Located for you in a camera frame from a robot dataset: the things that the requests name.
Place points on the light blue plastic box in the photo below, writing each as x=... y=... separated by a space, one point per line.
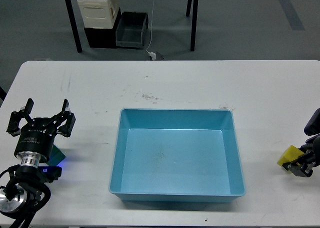
x=177 y=155

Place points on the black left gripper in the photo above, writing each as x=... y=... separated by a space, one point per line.
x=38 y=134

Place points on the yellow cube block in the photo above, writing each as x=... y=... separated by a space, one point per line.
x=290 y=156

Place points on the green cube block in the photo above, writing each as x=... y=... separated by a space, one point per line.
x=56 y=157

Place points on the white power adapter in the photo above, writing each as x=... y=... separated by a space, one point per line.
x=152 y=56

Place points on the black table leg right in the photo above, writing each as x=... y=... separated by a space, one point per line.
x=194 y=9

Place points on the cream plastic crate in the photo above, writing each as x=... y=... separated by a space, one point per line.
x=99 y=14

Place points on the black table leg left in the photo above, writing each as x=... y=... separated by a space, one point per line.
x=73 y=25

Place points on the black crate under cream crate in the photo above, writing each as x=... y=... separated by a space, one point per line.
x=103 y=38

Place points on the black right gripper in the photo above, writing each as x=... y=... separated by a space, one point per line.
x=302 y=166

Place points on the black table leg far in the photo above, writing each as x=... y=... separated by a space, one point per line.
x=188 y=8

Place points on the black table leg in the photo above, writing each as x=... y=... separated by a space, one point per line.
x=194 y=9
x=73 y=25
x=188 y=8

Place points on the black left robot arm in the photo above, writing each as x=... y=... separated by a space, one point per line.
x=26 y=191

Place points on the grey plastic bin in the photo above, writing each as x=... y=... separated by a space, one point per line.
x=131 y=30

